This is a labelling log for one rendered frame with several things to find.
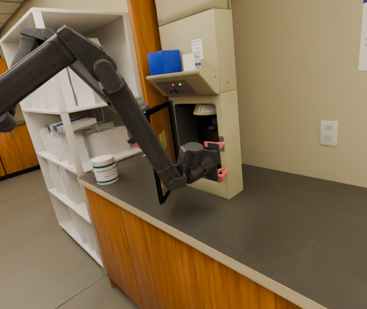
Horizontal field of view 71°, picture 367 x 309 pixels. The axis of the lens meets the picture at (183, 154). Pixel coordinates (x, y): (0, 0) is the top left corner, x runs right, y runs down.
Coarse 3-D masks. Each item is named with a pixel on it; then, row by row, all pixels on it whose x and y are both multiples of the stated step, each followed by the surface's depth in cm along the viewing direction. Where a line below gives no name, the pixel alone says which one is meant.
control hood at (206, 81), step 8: (176, 72) 99; (184, 72) 96; (192, 72) 93; (200, 72) 92; (208, 72) 94; (216, 72) 98; (152, 80) 112; (160, 80) 109; (168, 80) 106; (176, 80) 103; (192, 80) 98; (200, 80) 95; (208, 80) 95; (216, 80) 98; (160, 88) 116; (192, 88) 103; (200, 88) 100; (208, 88) 98; (216, 88) 99
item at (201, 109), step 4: (196, 104) 118; (200, 104) 114; (204, 104) 113; (208, 104) 112; (212, 104) 112; (196, 108) 117; (200, 108) 114; (204, 108) 113; (208, 108) 112; (212, 108) 112; (196, 112) 116; (200, 112) 114; (204, 112) 113; (208, 112) 112; (212, 112) 112
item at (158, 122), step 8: (144, 112) 96; (160, 112) 110; (168, 112) 122; (152, 120) 101; (160, 120) 110; (168, 120) 121; (160, 128) 110; (168, 128) 121; (160, 136) 109; (168, 136) 120; (168, 144) 120; (168, 152) 119; (160, 200) 106
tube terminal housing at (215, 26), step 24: (168, 24) 109; (192, 24) 100; (216, 24) 94; (168, 48) 114; (216, 48) 96; (168, 96) 124; (192, 96) 112; (216, 96) 103; (240, 168) 118; (216, 192) 120
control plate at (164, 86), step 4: (180, 80) 102; (184, 80) 100; (156, 84) 114; (160, 84) 112; (164, 84) 110; (168, 84) 109; (176, 84) 106; (184, 84) 103; (188, 84) 101; (164, 88) 114; (168, 88) 112; (172, 88) 111; (176, 88) 109; (180, 88) 108; (184, 88) 106; (188, 88) 105; (164, 92) 118; (168, 92) 116; (172, 92) 114; (180, 92) 111; (184, 92) 109; (188, 92) 108; (192, 92) 106
